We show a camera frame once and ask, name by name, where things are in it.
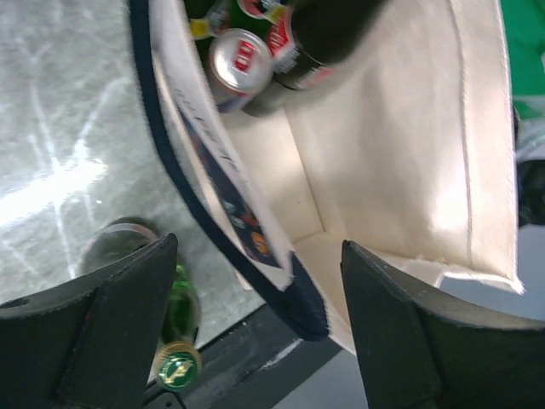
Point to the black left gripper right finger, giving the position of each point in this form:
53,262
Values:
420,347

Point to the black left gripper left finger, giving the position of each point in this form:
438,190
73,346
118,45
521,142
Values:
90,342

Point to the cream canvas tote bag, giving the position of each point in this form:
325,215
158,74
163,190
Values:
407,152

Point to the silver beverage can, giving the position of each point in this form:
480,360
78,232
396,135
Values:
240,66

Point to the cola glass bottle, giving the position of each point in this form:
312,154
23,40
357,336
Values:
308,42

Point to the green bottle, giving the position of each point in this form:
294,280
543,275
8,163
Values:
269,10
178,363
208,18

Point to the front left cola bottle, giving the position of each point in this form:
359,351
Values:
115,241

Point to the front right cola bottle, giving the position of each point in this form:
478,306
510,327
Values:
531,197

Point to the green cloth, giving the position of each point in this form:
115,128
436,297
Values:
524,27

